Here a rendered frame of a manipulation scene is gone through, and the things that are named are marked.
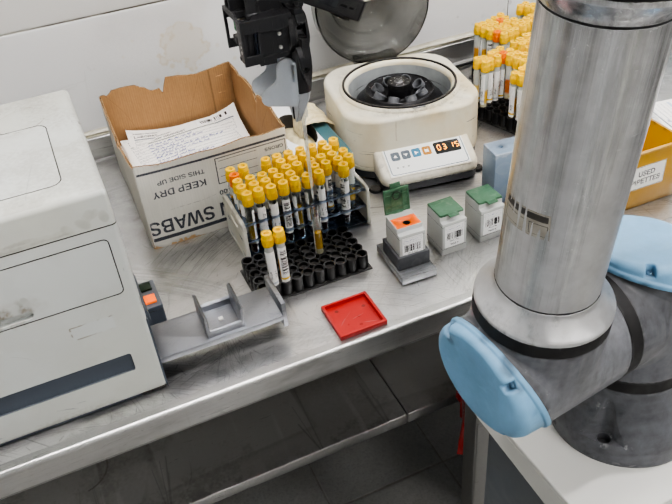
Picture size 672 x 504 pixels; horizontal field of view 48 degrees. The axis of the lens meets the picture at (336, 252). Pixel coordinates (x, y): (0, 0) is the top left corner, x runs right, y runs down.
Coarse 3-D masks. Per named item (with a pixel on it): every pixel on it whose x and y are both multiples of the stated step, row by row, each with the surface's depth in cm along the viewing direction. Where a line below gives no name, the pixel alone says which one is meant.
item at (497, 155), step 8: (488, 144) 117; (496, 144) 117; (504, 144) 117; (512, 144) 117; (488, 152) 116; (496, 152) 115; (504, 152) 115; (512, 152) 115; (488, 160) 117; (496, 160) 115; (504, 160) 115; (488, 168) 118; (496, 168) 116; (504, 168) 116; (488, 176) 119; (496, 176) 117; (504, 176) 117; (496, 184) 118; (504, 184) 118; (504, 192) 119; (504, 200) 120
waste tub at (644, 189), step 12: (648, 132) 121; (660, 132) 118; (648, 144) 122; (660, 144) 119; (648, 156) 113; (660, 156) 114; (648, 168) 114; (660, 168) 115; (636, 180) 115; (648, 180) 116; (660, 180) 117; (636, 192) 116; (648, 192) 117; (660, 192) 119; (636, 204) 118
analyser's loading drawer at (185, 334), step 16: (272, 288) 100; (208, 304) 100; (224, 304) 101; (240, 304) 96; (256, 304) 101; (272, 304) 101; (176, 320) 100; (192, 320) 99; (208, 320) 99; (224, 320) 99; (240, 320) 97; (256, 320) 98; (272, 320) 98; (160, 336) 97; (176, 336) 97; (192, 336) 97; (208, 336) 96; (224, 336) 97; (160, 352) 95; (176, 352) 95; (192, 352) 96
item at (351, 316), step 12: (348, 300) 105; (360, 300) 106; (372, 300) 105; (324, 312) 103; (336, 312) 104; (348, 312) 104; (360, 312) 104; (372, 312) 103; (336, 324) 102; (348, 324) 102; (360, 324) 102; (372, 324) 101; (384, 324) 102; (348, 336) 100
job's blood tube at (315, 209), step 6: (312, 210) 106; (318, 210) 106; (312, 216) 107; (318, 216) 107; (312, 222) 108; (318, 222) 107; (318, 228) 108; (318, 234) 109; (318, 240) 109; (318, 246) 110; (318, 252) 111
